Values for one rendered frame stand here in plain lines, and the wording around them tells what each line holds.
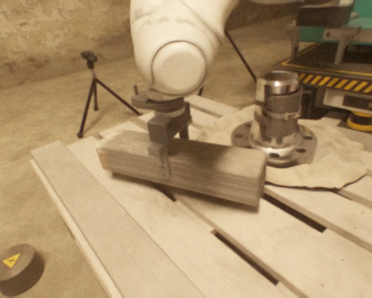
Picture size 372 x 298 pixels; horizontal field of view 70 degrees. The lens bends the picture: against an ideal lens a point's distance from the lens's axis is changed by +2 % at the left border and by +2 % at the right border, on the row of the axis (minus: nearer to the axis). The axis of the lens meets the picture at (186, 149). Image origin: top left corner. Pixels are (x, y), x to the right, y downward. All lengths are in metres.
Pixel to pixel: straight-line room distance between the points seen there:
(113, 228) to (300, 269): 0.41
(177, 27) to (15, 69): 2.46
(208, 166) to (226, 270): 0.21
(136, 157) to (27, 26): 2.19
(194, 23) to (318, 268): 0.50
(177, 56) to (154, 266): 0.40
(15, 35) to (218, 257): 2.47
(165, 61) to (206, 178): 0.34
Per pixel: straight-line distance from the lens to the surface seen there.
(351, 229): 0.71
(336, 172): 0.81
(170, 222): 0.67
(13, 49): 2.74
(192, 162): 0.61
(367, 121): 1.11
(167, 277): 0.56
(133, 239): 0.63
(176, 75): 0.35
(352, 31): 0.90
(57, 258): 0.90
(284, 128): 0.80
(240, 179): 0.58
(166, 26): 0.37
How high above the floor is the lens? 0.64
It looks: 32 degrees down
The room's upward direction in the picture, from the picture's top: 6 degrees counter-clockwise
